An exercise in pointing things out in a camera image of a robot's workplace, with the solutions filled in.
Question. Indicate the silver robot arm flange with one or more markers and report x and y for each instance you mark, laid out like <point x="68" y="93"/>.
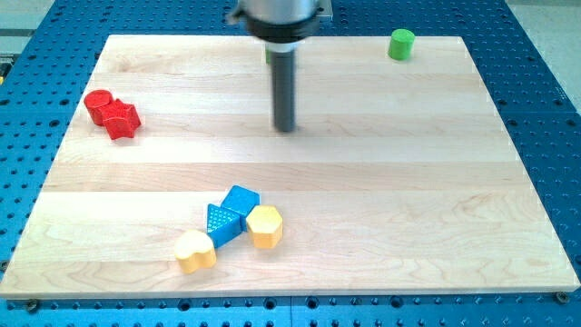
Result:
<point x="280" y="21"/>

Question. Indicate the blue cube block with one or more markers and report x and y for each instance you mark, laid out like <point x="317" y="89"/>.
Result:
<point x="242" y="201"/>

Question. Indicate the yellow hexagon block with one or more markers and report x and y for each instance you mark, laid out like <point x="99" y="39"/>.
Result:
<point x="265" y="226"/>

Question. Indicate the blue triangle block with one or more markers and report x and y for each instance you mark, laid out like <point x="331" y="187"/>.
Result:
<point x="223" y="225"/>

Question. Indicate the light wooden board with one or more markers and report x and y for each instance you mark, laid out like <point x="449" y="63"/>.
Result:
<point x="400" y="178"/>

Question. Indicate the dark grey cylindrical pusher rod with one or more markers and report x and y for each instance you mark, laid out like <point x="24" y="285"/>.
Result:
<point x="282" y="64"/>

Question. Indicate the yellow heart block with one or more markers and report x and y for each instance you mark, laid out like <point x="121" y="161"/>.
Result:
<point x="194" y="250"/>

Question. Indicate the green cylinder block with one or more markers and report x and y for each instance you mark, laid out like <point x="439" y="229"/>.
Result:
<point x="400" y="44"/>

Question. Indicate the red star block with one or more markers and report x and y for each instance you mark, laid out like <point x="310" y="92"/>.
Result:
<point x="120" y="120"/>

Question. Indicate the red cylinder block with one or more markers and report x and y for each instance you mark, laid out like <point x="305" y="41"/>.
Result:
<point x="95" y="102"/>

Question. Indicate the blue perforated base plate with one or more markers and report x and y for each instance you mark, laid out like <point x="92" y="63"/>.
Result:
<point x="46" y="82"/>

